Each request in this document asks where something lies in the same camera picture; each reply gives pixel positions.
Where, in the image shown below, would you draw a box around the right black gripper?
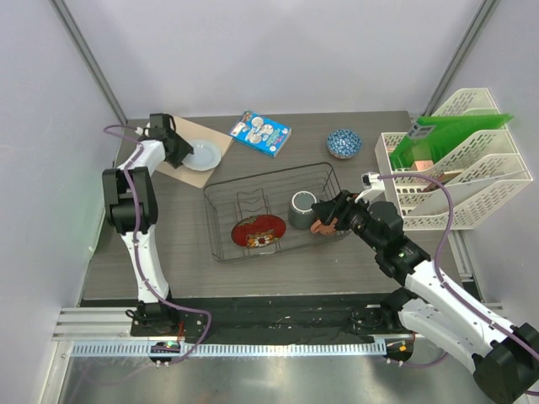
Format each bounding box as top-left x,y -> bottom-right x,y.
312,190 -> 383,252

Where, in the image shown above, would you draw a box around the white plate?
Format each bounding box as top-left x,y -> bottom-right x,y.
183,139 -> 222,172

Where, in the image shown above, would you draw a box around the pink mug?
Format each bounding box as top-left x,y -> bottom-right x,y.
310,218 -> 338,236

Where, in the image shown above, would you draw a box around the blue red patterned bowl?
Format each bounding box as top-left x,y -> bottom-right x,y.
326,129 -> 362,160

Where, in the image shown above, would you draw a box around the dark red plate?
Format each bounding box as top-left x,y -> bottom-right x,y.
231,214 -> 286,248

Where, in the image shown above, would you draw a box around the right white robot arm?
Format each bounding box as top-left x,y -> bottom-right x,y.
312,191 -> 538,403

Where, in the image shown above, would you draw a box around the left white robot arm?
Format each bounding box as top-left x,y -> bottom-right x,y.
102,113 -> 194,336

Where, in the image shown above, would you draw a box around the grey mug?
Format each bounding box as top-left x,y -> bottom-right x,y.
288,190 -> 318,230

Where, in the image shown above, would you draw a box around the brown items in organizer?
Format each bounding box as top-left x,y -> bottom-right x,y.
411,160 -> 463,184

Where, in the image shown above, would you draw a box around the green plastic folder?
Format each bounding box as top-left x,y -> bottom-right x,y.
389,114 -> 514,170

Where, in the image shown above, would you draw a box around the blue picture box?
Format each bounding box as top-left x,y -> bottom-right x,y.
228,110 -> 292,157

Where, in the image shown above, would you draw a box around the white file organizer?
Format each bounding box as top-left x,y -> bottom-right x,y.
374,87 -> 534,231

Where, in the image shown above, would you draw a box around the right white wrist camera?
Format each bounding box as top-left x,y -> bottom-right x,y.
355,172 -> 385,204

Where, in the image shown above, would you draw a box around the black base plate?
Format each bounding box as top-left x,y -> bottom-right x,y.
125,293 -> 409,344

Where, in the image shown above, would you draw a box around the black wire dish rack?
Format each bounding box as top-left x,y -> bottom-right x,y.
203,162 -> 348,263

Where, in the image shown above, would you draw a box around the white slotted cable duct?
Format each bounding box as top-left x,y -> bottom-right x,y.
71,339 -> 387,358

